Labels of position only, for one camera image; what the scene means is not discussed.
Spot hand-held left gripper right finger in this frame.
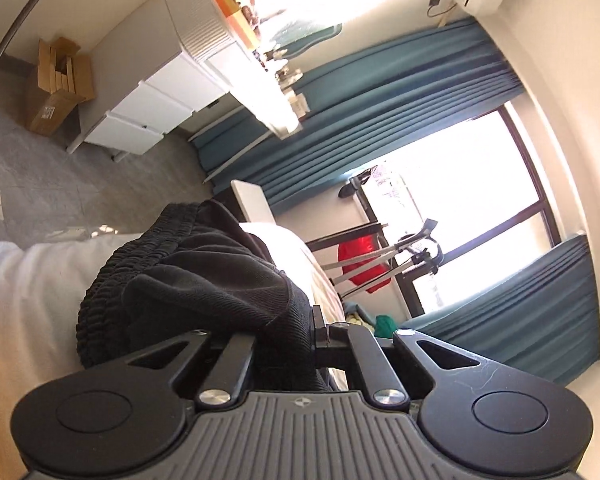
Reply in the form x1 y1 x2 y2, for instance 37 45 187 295
311 305 487 409

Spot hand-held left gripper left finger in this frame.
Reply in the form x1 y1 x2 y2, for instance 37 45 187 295
124 330 258 407

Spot black sweatpants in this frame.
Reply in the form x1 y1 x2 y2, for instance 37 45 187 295
76 200 351 393

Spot red bag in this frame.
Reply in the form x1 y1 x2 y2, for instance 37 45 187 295
337 237 393 295

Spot garment steamer stand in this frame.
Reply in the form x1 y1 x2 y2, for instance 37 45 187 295
325 217 446 298

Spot dark small object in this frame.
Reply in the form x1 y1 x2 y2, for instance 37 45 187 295
339 172 373 200

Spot teal curtain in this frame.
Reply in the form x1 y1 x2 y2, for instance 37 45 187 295
410 232 600 386
195 17 523 211

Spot black framed window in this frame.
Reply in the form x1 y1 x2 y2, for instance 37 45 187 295
365 105 578 318

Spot bed with pastel sheet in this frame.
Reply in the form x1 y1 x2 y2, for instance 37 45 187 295
0 222 351 480

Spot white vanity desk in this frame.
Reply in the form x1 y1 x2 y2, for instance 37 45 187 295
187 45 303 186

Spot white drawer cabinet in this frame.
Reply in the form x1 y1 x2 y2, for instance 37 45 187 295
66 0 231 163

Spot cardboard box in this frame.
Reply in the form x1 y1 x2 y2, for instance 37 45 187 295
25 37 96 136

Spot wavy edged mirror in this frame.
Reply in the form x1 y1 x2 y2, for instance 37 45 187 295
272 22 343 59

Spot orange box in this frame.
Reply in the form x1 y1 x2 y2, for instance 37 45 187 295
200 0 258 51

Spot white ribbed storage box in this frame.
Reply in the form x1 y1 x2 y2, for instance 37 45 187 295
167 0 253 63

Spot black cable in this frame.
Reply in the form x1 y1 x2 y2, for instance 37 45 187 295
0 0 76 101

